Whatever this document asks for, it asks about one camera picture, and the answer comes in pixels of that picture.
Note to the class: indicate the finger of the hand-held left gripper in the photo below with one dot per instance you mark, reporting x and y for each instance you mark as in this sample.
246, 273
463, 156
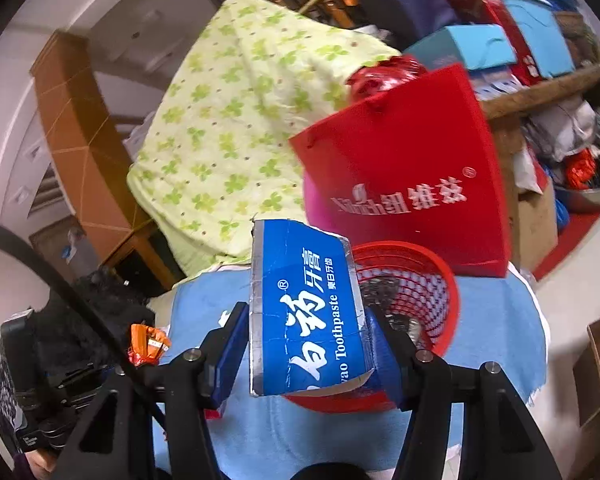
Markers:
117, 371

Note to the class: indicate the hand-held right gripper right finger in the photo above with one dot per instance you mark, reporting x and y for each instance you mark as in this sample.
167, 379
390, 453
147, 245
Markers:
387, 360

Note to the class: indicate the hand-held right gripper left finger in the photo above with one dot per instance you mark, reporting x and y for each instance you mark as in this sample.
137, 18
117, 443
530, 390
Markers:
227, 360

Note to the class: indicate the orange snack wrapper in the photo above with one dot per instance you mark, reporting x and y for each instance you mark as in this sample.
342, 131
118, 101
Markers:
147, 342

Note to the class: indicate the red plastic basket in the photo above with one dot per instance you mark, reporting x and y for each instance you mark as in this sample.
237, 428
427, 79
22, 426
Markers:
430, 310

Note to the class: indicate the blue toothpaste box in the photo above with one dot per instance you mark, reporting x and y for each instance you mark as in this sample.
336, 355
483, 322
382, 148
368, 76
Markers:
305, 310

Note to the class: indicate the blue blanket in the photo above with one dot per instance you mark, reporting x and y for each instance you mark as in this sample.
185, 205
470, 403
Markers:
490, 360

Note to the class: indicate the red paper bag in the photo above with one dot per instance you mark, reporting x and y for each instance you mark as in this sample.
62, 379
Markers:
405, 170

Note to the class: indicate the cardboard box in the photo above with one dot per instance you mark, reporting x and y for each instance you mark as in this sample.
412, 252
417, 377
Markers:
535, 225

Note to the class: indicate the wooden cabinet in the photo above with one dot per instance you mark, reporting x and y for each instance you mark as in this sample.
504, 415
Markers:
80, 160

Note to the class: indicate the red floor mat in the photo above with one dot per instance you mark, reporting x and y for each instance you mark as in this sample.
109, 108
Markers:
570, 245

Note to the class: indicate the green clover print sheet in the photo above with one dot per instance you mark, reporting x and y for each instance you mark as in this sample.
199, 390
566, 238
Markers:
230, 110

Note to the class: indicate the metal bowl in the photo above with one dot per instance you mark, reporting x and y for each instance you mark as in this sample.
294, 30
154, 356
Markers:
585, 197

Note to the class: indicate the red mesh bag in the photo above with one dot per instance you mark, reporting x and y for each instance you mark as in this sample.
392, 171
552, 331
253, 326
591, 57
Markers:
579, 170

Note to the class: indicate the red foil bag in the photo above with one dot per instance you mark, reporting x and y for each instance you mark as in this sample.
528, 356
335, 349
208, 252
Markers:
385, 77

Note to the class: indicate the grey cloth pile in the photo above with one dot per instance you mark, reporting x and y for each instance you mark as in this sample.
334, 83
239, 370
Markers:
565, 125

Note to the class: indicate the wooden beam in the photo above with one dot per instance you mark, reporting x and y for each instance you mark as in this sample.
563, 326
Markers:
540, 92

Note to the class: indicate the light blue flat box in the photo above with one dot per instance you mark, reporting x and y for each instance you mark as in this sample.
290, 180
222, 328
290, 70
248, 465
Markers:
460, 45

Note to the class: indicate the large blue box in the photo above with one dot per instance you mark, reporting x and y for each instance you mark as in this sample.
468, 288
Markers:
540, 35

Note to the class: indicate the red box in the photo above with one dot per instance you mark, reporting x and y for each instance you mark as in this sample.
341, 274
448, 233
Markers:
500, 15

